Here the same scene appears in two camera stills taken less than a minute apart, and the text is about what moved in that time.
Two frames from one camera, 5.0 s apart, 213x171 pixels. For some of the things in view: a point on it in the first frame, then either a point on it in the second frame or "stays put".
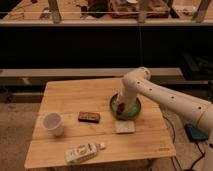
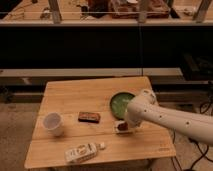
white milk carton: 82,152 stays put
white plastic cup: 53,122 stays put
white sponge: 124,126 stays put
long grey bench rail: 86,72 stays put
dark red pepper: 121,108 → 123,126
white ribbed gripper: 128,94 → 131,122
